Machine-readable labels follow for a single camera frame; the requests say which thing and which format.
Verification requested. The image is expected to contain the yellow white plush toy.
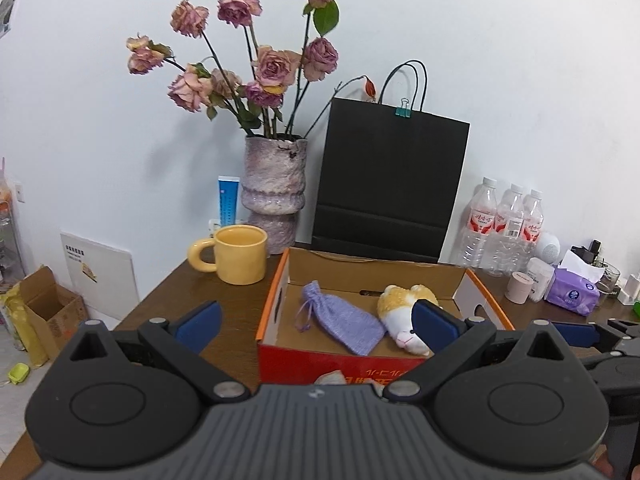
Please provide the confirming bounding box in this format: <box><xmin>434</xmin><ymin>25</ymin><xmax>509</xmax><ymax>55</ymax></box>
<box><xmin>377</xmin><ymin>284</ymin><xmax>440</xmax><ymax>357</ymax></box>

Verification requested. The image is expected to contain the white tissue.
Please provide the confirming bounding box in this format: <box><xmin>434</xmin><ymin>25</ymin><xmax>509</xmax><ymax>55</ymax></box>
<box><xmin>559</xmin><ymin>250</ymin><xmax>607</xmax><ymax>283</ymax></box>

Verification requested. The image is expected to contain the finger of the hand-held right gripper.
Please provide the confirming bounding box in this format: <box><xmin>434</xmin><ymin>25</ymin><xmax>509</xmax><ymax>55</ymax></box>
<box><xmin>549</xmin><ymin>321</ymin><xmax>640</xmax><ymax>352</ymax></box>

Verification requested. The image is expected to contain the speckled purple ceramic vase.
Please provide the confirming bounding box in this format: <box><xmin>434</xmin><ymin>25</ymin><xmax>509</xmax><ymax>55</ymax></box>
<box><xmin>241</xmin><ymin>134</ymin><xmax>309</xmax><ymax>256</ymax></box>

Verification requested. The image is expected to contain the small white round container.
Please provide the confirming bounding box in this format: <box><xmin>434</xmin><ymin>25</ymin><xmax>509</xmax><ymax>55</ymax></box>
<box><xmin>506</xmin><ymin>271</ymin><xmax>533</xmax><ymax>305</ymax></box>

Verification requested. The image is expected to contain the white cotton swab box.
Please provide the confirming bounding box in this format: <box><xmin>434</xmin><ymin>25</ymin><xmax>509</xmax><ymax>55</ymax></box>
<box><xmin>527</xmin><ymin>257</ymin><xmax>556</xmax><ymax>303</ymax></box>

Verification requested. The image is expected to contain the white round device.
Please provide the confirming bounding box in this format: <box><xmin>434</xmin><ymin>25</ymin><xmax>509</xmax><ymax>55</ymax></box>
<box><xmin>534</xmin><ymin>231</ymin><xmax>564</xmax><ymax>266</ymax></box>

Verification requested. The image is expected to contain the black paper bag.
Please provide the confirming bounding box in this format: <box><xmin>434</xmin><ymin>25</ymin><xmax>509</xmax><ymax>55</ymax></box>
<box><xmin>311</xmin><ymin>60</ymin><xmax>471</xmax><ymax>264</ymax></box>

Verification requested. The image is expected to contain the brown cardboard box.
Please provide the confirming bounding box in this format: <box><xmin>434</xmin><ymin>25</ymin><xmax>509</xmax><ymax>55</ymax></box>
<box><xmin>19</xmin><ymin>266</ymin><xmax>90</xmax><ymax>361</ymax></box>

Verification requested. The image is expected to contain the clear drinking glass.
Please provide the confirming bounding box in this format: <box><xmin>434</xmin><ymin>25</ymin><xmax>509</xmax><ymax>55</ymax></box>
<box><xmin>597</xmin><ymin>262</ymin><xmax>622</xmax><ymax>294</ymax></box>

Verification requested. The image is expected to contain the blue white tube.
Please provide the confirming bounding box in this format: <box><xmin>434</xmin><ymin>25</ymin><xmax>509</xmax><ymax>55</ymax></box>
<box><xmin>218</xmin><ymin>176</ymin><xmax>243</xmax><ymax>228</ymax></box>

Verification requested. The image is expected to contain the purple drawstring pouch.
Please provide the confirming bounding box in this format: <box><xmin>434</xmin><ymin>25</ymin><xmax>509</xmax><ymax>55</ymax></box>
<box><xmin>299</xmin><ymin>281</ymin><xmax>386</xmax><ymax>356</ymax></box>

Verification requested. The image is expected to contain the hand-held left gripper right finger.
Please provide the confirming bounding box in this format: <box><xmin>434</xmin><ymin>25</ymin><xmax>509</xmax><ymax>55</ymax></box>
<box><xmin>384</xmin><ymin>299</ymin><xmax>572</xmax><ymax>405</ymax></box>

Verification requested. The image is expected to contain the yellow ceramic mug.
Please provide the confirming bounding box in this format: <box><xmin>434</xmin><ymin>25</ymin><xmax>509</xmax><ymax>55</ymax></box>
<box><xmin>187</xmin><ymin>225</ymin><xmax>269</xmax><ymax>286</ymax></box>

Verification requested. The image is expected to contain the purple wet wipes pack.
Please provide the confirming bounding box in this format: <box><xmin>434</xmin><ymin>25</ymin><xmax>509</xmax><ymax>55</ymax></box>
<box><xmin>545</xmin><ymin>267</ymin><xmax>601</xmax><ymax>317</ymax></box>

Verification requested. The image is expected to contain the yellow plastic bag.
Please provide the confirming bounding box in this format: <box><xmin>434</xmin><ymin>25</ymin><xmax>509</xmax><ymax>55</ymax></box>
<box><xmin>0</xmin><ymin>282</ymin><xmax>49</xmax><ymax>368</ymax></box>

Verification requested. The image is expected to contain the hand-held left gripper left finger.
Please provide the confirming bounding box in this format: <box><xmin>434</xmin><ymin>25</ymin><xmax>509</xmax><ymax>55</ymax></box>
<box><xmin>69</xmin><ymin>301</ymin><xmax>251</xmax><ymax>406</ymax></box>

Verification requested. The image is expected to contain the clear water bottle red label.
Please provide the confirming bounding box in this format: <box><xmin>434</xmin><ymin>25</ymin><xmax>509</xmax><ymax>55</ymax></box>
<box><xmin>520</xmin><ymin>189</ymin><xmax>545</xmax><ymax>261</ymax></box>
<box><xmin>487</xmin><ymin>183</ymin><xmax>525</xmax><ymax>277</ymax></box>
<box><xmin>457</xmin><ymin>177</ymin><xmax>499</xmax><ymax>268</ymax></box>

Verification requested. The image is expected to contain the dried pink rose bouquet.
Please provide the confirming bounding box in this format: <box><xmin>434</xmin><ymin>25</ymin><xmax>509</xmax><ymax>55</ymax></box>
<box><xmin>126</xmin><ymin>0</ymin><xmax>377</xmax><ymax>141</ymax></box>

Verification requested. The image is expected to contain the wall poster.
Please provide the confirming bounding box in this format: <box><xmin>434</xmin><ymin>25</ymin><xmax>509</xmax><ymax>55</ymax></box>
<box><xmin>0</xmin><ymin>0</ymin><xmax>27</xmax><ymax>41</ymax></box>

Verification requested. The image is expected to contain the wooden desk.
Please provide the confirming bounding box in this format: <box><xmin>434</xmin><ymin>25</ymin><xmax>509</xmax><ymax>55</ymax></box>
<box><xmin>0</xmin><ymin>240</ymin><xmax>640</xmax><ymax>480</ymax></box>

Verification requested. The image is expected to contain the black small device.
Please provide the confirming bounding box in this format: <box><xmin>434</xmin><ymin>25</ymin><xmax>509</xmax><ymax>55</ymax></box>
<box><xmin>570</xmin><ymin>240</ymin><xmax>609</xmax><ymax>266</ymax></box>

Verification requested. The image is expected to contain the cluttered shelf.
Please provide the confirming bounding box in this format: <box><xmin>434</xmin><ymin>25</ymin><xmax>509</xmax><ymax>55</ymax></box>
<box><xmin>0</xmin><ymin>157</ymin><xmax>26</xmax><ymax>283</ymax></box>

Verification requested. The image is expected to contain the orange cardboard box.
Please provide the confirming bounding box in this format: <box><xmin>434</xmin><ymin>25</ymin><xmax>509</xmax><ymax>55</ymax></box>
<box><xmin>257</xmin><ymin>246</ymin><xmax>516</xmax><ymax>387</ymax></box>

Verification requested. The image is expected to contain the white charger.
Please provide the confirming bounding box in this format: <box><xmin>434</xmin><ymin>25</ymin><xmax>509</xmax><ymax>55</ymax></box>
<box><xmin>619</xmin><ymin>272</ymin><xmax>640</xmax><ymax>306</ymax></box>

